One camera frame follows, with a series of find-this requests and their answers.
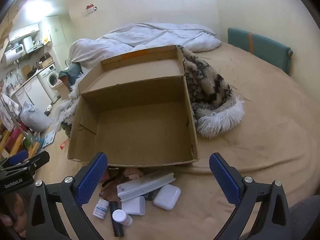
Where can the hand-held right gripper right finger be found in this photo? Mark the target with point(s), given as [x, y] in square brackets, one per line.
[223, 180]

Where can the white base cabinet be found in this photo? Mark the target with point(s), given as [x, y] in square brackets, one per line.
[35, 92]

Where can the dark teal pillow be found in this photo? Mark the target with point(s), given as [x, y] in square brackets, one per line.
[67, 73]

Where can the patterned fuzzy blanket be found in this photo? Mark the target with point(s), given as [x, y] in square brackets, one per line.
[210, 92]

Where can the white duvet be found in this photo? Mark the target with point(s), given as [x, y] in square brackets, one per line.
[150, 35]

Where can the white washing machine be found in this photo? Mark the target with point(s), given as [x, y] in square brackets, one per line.
[51, 78]

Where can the bathroom scale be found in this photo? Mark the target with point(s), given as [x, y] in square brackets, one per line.
[48, 138]

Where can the white-capped pink bottle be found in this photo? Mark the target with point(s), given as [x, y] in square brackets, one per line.
[119, 216]

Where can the pink soft toy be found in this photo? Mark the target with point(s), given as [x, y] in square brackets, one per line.
[132, 173]

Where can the white patterned cloth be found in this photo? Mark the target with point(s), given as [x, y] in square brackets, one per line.
[7, 110]

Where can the white earbuds case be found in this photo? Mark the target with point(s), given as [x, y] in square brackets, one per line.
[167, 197]

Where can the grey plastic bag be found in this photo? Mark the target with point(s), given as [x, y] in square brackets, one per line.
[33, 120]

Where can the white water heater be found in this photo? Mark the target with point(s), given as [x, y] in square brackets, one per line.
[12, 55]

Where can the white wall cabinet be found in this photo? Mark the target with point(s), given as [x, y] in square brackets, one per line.
[23, 31]

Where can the cardboard box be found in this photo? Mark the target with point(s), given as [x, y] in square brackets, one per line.
[140, 130]

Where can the person's left hand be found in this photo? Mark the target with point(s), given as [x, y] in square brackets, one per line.
[20, 215]

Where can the red wall hook item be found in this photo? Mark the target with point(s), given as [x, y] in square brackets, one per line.
[91, 7]

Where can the white remote control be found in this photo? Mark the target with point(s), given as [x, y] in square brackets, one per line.
[145, 183]

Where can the pink transparent eyeglasses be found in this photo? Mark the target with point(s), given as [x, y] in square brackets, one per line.
[107, 193]

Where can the white blue-label medicine bottle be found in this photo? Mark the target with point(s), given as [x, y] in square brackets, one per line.
[100, 210]

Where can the teal cushion with orange stripe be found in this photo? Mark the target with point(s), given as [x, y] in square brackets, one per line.
[262, 47]

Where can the person's grey clothing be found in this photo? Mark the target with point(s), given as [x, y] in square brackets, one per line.
[302, 217]

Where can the wooden chair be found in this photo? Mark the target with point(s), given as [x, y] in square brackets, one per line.
[15, 140]

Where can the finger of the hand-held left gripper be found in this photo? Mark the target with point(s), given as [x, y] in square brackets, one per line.
[37, 160]
[15, 157]

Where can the white charger adapter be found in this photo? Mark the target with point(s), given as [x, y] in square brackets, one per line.
[133, 205]

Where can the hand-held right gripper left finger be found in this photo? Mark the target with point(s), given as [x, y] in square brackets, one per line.
[92, 177]

